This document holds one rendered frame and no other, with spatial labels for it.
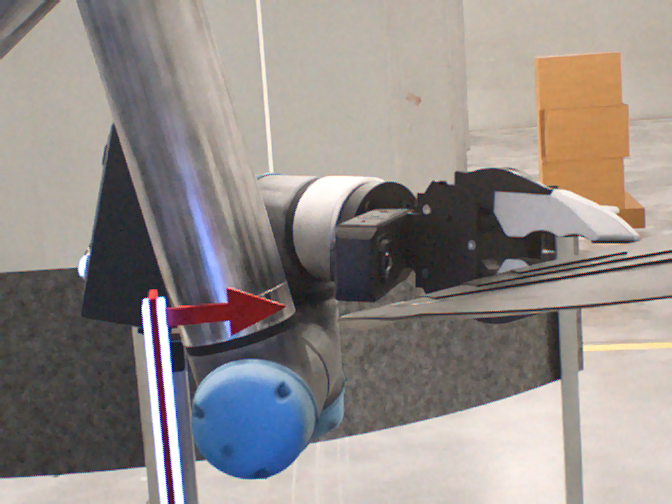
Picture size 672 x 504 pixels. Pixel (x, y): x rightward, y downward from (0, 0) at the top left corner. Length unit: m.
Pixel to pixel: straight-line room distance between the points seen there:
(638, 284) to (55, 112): 6.44
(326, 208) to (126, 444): 1.62
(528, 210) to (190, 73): 0.22
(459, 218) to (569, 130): 7.91
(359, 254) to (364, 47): 5.89
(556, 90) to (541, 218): 7.92
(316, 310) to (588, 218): 0.26
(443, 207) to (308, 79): 5.86
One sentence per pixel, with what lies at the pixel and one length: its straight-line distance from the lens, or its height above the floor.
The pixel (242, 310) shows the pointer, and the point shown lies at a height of 1.18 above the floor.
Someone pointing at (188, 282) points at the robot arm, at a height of 1.17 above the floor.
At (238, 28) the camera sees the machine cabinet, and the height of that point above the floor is 1.51.
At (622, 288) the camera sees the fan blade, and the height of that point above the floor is 1.18.
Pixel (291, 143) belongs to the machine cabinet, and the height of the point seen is 0.88.
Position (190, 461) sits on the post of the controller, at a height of 0.94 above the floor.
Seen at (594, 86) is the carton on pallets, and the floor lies 1.01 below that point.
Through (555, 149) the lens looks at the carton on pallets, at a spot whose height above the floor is 0.59.
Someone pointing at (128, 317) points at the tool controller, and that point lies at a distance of 1.17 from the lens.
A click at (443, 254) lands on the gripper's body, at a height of 1.17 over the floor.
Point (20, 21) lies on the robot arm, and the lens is 0.93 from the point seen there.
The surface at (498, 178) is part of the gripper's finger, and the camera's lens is 0.73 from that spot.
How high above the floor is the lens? 1.29
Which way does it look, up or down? 9 degrees down
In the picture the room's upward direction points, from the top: 4 degrees counter-clockwise
